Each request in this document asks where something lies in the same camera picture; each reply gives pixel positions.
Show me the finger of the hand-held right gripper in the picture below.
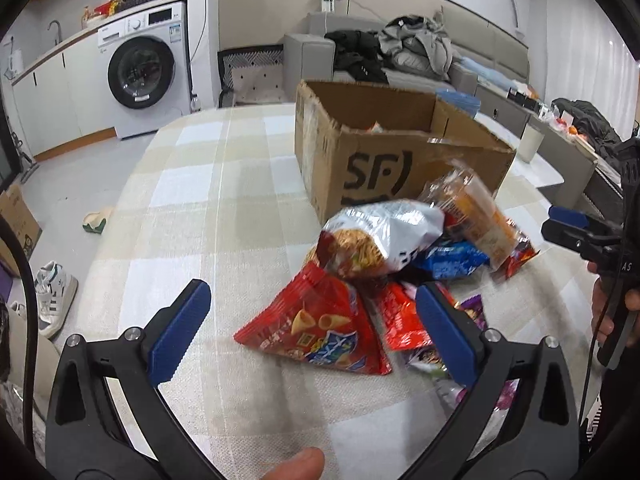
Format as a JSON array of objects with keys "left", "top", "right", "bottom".
[
  {"left": 541, "top": 224, "right": 623, "bottom": 263},
  {"left": 547, "top": 205, "right": 626, "bottom": 236}
]

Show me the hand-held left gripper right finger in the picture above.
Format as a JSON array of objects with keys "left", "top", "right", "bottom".
[{"left": 400, "top": 281, "right": 583, "bottom": 480}]

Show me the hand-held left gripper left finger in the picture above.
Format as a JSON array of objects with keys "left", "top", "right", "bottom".
[{"left": 45, "top": 279, "right": 221, "bottom": 480}]

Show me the clear orange cracker packet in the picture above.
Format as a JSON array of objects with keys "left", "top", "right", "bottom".
[{"left": 417, "top": 160, "right": 518, "bottom": 273}]

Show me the white noodle snack bag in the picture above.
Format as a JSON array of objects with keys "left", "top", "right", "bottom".
[{"left": 317, "top": 200, "right": 446, "bottom": 281}]

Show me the red cone snack bag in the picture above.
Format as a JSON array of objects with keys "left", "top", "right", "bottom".
[{"left": 233, "top": 261, "right": 393, "bottom": 376}]

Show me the brown cardboard box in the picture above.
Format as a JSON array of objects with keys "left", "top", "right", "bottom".
[{"left": 294, "top": 80, "right": 516, "bottom": 223}]

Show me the person's right hand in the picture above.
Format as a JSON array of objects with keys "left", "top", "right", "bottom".
[{"left": 591, "top": 277, "right": 640, "bottom": 343}]

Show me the person's left hand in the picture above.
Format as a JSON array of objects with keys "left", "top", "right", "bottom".
[{"left": 247, "top": 447, "right": 327, "bottom": 480}]

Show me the small red snack packet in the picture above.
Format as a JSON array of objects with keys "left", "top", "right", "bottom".
[{"left": 500, "top": 230, "right": 541, "bottom": 281}]

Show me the blue snack packet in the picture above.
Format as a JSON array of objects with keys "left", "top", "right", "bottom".
[{"left": 410, "top": 240, "right": 491, "bottom": 281}]

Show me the white cup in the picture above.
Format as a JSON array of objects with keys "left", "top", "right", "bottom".
[{"left": 517, "top": 122, "right": 543, "bottom": 163}]

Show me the pink purple snack packet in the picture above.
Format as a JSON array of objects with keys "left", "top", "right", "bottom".
[{"left": 435, "top": 375, "right": 523, "bottom": 421}]

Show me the dark coat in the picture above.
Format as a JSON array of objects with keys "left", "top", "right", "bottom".
[{"left": 552, "top": 99, "right": 626, "bottom": 161}]

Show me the checkered tablecloth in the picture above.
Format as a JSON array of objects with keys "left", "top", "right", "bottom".
[{"left": 30, "top": 102, "right": 601, "bottom": 480}]

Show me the white sneaker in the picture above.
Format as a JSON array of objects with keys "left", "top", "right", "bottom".
[{"left": 34, "top": 260, "right": 79, "bottom": 339}]

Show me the grey low cabinet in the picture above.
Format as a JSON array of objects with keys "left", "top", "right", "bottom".
[{"left": 475, "top": 80, "right": 601, "bottom": 181}]

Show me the beige green sandal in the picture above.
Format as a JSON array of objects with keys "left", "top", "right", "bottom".
[{"left": 82, "top": 206, "right": 115, "bottom": 235}]

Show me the blue bowl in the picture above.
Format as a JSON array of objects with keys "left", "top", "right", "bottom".
[{"left": 435, "top": 87, "right": 482, "bottom": 116}]

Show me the light blue pillow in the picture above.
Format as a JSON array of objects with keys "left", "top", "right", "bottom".
[{"left": 460, "top": 57, "right": 521, "bottom": 86}]

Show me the flat cardboard box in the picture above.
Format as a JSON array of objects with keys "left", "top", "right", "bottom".
[{"left": 0, "top": 183, "right": 43, "bottom": 278}]

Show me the white washing machine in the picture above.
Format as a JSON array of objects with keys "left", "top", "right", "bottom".
[{"left": 95, "top": 1, "right": 193, "bottom": 141}]

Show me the grey clothes pile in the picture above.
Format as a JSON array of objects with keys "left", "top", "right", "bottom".
[{"left": 377, "top": 10, "right": 453, "bottom": 81}]

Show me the patterned cushion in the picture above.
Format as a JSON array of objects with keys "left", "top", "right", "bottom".
[{"left": 217, "top": 46, "right": 286, "bottom": 108}]

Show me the white kitchen cabinet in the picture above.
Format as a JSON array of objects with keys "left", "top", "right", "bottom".
[{"left": 10, "top": 25, "right": 118, "bottom": 158}]

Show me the black jacket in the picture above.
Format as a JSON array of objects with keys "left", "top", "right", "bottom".
[{"left": 325, "top": 30, "right": 391, "bottom": 85}]

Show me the grey sofa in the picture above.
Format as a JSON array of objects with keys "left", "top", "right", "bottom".
[{"left": 284, "top": 5, "right": 531, "bottom": 106}]

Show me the colorful snack pile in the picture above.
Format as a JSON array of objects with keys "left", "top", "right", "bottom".
[{"left": 82, "top": 0, "right": 126, "bottom": 23}]

